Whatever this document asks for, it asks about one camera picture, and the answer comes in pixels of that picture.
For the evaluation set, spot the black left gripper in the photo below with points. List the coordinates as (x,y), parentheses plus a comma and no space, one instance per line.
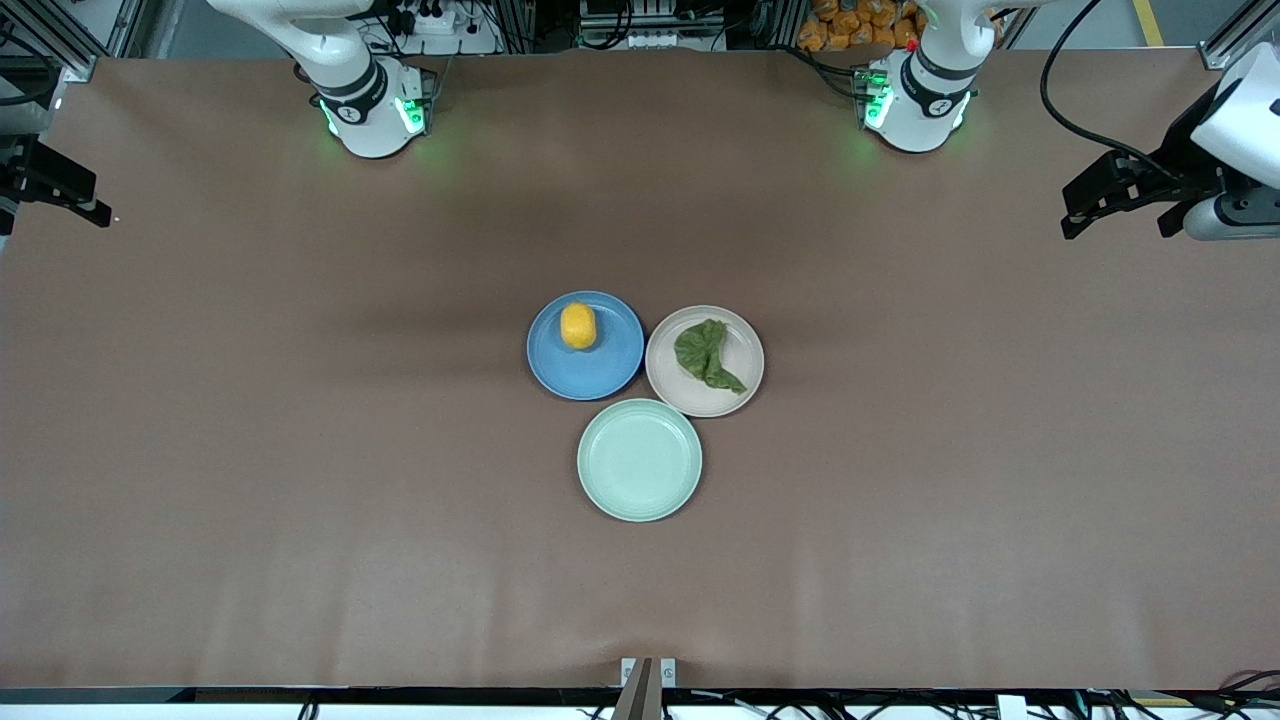
(1190,150)

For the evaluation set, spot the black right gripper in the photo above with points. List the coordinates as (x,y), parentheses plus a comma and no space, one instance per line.
(22,172)

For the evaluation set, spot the green lettuce leaf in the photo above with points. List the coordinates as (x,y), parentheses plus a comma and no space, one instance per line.
(700,350)

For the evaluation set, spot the yellow lemon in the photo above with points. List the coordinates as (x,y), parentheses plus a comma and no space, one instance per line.
(578,326)

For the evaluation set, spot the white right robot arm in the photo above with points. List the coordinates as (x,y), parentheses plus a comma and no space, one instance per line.
(365,100)

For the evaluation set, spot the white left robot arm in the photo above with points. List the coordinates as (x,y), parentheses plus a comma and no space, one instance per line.
(925,100)

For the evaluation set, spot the bag of orange items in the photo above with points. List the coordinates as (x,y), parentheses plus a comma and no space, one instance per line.
(830,30)

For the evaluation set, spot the brown table cover sheet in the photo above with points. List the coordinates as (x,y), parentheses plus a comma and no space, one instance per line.
(300,550)

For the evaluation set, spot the white power strip with plugs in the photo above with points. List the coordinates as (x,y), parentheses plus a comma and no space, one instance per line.
(470,35)

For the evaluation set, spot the beige plate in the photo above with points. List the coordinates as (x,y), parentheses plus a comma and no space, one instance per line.
(668,385)

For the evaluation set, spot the white label tag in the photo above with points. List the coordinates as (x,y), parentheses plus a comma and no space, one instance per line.
(1012,708)

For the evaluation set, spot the electrical control equipment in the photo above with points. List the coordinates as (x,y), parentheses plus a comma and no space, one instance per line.
(650,25)

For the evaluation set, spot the blue plate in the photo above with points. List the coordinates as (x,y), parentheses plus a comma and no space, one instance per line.
(590,375)

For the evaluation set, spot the light green plate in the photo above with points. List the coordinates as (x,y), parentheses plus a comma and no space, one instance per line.
(640,460)

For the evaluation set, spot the aluminium frame corner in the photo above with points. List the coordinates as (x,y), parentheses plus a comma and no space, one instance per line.
(78,70)
(1220,52)

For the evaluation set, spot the aluminium profile post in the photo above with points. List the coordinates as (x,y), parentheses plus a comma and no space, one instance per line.
(520,20)
(775,20)

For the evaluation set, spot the black table edge rail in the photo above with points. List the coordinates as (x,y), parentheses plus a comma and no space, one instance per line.
(300,695)

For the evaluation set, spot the metal table edge bracket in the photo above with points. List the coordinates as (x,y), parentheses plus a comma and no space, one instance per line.
(648,690)

